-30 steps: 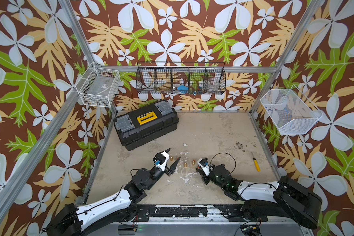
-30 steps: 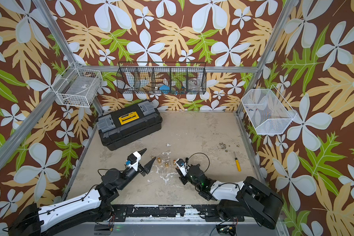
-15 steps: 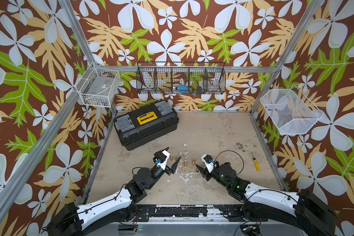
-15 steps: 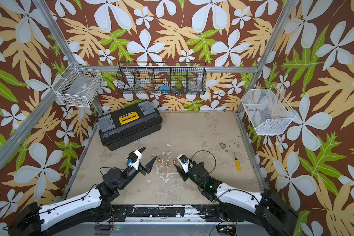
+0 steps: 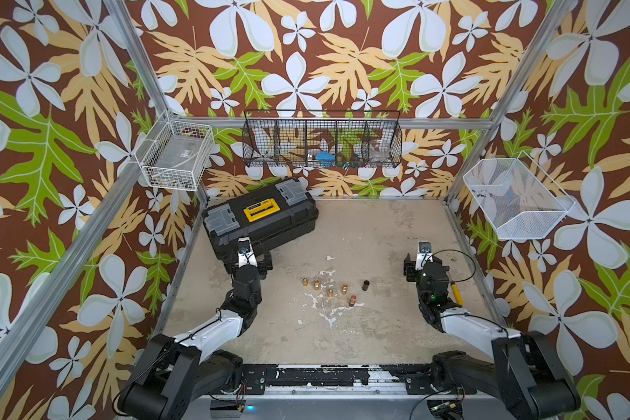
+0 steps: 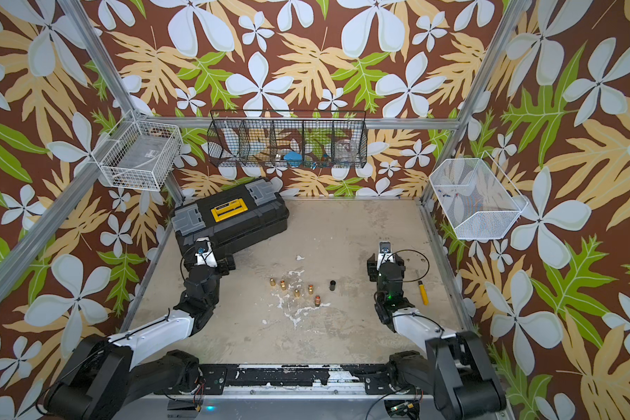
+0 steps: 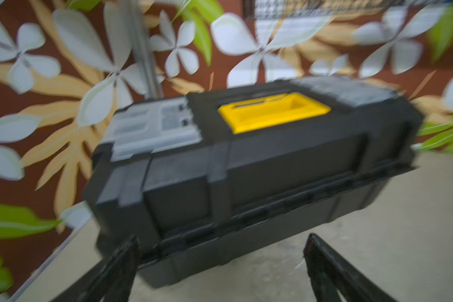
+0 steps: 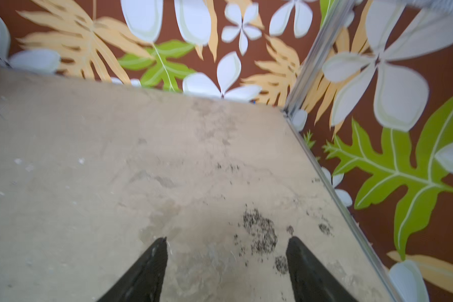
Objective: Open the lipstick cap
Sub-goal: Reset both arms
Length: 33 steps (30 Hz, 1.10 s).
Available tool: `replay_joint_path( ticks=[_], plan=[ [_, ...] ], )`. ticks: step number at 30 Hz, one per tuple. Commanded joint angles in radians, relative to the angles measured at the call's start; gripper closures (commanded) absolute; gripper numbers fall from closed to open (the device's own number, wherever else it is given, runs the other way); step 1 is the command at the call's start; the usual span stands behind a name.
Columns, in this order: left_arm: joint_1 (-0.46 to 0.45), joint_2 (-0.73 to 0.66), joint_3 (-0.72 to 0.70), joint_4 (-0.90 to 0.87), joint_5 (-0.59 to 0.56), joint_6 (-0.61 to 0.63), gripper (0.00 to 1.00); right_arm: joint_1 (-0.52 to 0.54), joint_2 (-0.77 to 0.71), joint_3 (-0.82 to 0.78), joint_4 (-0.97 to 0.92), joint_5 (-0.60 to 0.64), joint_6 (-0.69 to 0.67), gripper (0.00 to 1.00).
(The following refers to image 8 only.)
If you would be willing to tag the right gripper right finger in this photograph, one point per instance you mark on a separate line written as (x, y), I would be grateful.
(310, 279)

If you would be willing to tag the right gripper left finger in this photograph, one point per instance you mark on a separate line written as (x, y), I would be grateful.
(144, 280)

